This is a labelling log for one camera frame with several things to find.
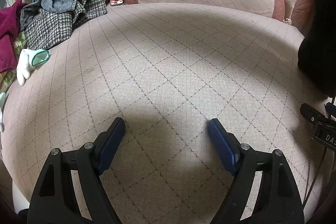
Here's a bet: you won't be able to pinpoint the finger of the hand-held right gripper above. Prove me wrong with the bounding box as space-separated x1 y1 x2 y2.
300 102 332 125

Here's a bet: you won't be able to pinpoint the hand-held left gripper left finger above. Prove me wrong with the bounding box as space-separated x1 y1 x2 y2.
28 117 126 224

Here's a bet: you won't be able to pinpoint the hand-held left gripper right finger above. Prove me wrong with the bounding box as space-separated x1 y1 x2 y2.
208 118 305 224

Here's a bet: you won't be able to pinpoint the black pants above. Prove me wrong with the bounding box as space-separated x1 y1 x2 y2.
298 0 336 98

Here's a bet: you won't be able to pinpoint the white glove with green cuff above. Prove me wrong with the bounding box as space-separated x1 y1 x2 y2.
16 49 50 86

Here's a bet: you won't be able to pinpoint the green patterned blanket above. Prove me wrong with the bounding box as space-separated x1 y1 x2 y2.
0 32 28 94

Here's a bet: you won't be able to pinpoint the houndstooth coat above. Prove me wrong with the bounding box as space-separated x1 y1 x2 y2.
20 0 112 49

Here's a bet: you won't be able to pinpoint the maroon fleece garment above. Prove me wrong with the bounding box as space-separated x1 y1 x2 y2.
0 0 28 73

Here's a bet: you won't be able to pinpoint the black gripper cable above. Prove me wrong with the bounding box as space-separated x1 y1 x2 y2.
302 98 336 207

